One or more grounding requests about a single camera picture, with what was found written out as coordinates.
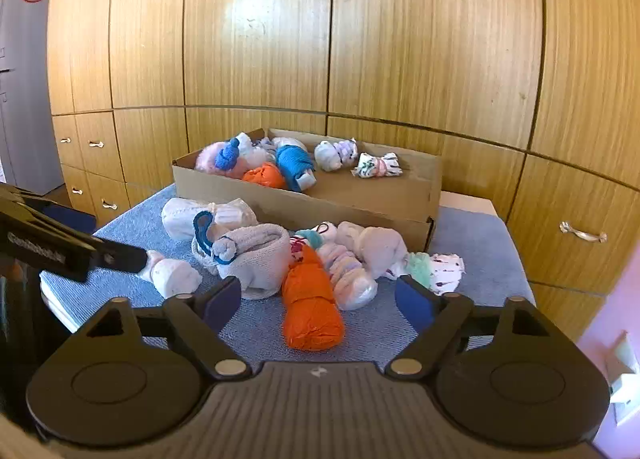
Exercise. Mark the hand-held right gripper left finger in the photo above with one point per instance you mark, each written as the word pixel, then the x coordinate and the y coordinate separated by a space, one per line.
pixel 220 304

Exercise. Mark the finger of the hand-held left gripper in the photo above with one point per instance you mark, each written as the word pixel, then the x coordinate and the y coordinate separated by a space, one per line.
pixel 120 254
pixel 70 219

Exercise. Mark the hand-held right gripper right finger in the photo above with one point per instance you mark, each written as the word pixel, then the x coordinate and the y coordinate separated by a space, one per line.
pixel 412 304

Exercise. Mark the printed sock bundle green band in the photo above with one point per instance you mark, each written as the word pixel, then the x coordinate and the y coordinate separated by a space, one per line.
pixel 445 269

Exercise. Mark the plain white sock bundle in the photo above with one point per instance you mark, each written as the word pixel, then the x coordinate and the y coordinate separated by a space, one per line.
pixel 175 276

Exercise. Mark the white knit bootie blue trim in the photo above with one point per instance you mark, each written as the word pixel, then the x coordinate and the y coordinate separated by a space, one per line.
pixel 260 259

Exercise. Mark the pinkish white sock bundle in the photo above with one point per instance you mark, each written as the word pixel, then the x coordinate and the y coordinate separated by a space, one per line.
pixel 380 246

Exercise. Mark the white lilac striped sock bundle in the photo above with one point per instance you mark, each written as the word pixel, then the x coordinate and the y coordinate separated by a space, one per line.
pixel 350 279

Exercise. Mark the white ribbed sock bundle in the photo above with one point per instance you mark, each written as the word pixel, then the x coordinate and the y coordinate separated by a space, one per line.
pixel 180 219

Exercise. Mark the large orange sock bundle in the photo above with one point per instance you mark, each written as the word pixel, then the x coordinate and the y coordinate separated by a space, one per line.
pixel 310 309

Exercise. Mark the white sock bundle teal tie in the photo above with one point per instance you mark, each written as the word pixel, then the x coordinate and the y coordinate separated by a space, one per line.
pixel 310 238

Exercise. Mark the brown cardboard box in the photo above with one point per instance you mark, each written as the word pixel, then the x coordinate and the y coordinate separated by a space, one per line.
pixel 350 209

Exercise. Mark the pink fluffy sock bundle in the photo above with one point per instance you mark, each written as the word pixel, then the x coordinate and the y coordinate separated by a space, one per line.
pixel 202 159

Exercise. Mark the small orange sock bundle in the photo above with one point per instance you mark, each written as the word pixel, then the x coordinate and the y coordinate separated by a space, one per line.
pixel 265 176

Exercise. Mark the floral sock bundle pink tie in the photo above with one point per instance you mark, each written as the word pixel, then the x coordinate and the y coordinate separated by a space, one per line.
pixel 367 166

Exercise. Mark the blue knitted pompom sock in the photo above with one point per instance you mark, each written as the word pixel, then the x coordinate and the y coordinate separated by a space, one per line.
pixel 227 156

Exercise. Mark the blue knit sock bundle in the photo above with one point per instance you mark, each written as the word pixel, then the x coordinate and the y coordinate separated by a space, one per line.
pixel 292 161

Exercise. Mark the white fluffy sock bundle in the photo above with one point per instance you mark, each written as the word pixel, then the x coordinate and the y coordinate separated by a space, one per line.
pixel 245 141

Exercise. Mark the white sock bundle lilac tie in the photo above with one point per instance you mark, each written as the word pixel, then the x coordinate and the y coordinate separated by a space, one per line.
pixel 330 156

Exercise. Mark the blue towel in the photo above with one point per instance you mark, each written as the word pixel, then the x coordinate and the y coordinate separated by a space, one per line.
pixel 370 329

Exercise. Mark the grey refrigerator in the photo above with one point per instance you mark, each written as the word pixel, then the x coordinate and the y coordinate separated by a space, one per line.
pixel 25 89

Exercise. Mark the wooden wardrobe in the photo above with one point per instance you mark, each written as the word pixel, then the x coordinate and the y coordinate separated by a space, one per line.
pixel 400 39

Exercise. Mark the white wall socket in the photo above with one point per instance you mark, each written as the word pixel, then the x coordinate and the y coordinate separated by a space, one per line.
pixel 625 389

